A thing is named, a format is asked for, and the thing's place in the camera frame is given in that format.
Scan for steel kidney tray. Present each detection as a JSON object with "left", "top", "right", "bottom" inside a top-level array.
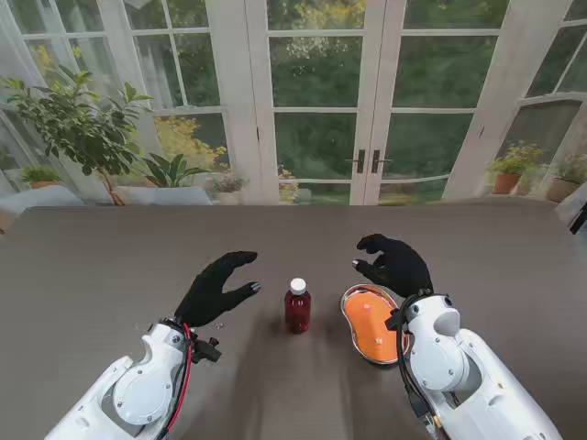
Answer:
[{"left": 339, "top": 283, "right": 410, "bottom": 366}]

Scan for black cable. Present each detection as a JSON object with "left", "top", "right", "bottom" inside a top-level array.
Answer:
[{"left": 384, "top": 295, "right": 426, "bottom": 418}]

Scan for plant in beige pot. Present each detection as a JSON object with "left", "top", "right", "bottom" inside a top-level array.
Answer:
[{"left": 545, "top": 150, "right": 587, "bottom": 204}]

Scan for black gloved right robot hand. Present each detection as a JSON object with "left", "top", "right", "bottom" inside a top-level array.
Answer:
[{"left": 350, "top": 233, "right": 435, "bottom": 299}]

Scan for yellow flowers in terracotta pot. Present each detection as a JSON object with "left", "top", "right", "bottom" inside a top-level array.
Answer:
[{"left": 485, "top": 140, "right": 548, "bottom": 195}]

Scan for white planter box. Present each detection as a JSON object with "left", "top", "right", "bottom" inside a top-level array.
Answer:
[{"left": 113, "top": 185, "right": 213, "bottom": 206}]

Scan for broad leaf green plant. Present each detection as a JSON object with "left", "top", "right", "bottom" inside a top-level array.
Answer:
[{"left": 139, "top": 153, "right": 211, "bottom": 189}]

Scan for small plant in terracotta pot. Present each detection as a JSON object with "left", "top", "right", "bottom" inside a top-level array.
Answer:
[{"left": 17, "top": 165, "right": 64, "bottom": 190}]

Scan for pale grey sofa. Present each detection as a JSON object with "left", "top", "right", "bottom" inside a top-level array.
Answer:
[{"left": 0, "top": 185, "right": 86, "bottom": 233}]

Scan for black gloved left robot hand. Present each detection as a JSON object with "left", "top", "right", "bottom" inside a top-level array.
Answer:
[{"left": 173, "top": 250, "right": 266, "bottom": 328}]

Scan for dark right door handle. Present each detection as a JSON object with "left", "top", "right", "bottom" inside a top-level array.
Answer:
[{"left": 371, "top": 148, "right": 394, "bottom": 174}]

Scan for dark door handle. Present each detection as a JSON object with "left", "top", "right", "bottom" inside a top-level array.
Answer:
[
  {"left": 371, "top": 148, "right": 394, "bottom": 174},
  {"left": 344, "top": 148, "right": 366, "bottom": 174}
]

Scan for tall leafy green plant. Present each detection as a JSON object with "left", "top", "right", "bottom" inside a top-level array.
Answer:
[{"left": 0, "top": 63, "right": 155, "bottom": 206}]

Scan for red cable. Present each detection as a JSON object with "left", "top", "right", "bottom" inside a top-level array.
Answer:
[{"left": 167, "top": 323, "right": 193, "bottom": 432}]

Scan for orange oval tray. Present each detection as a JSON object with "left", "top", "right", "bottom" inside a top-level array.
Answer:
[{"left": 344, "top": 291, "right": 404, "bottom": 361}]

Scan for flowering plant in white pot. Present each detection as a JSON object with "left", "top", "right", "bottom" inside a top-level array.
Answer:
[{"left": 209, "top": 172, "right": 249, "bottom": 205}]

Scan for red transparent sample bottle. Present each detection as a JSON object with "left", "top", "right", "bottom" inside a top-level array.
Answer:
[{"left": 283, "top": 289, "right": 312, "bottom": 336}]

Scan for white chair with dark frame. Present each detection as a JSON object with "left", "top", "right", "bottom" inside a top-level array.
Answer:
[{"left": 553, "top": 182, "right": 587, "bottom": 236}]

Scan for dark left door handle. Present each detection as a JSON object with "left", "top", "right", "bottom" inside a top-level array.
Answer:
[{"left": 344, "top": 148, "right": 366, "bottom": 174}]

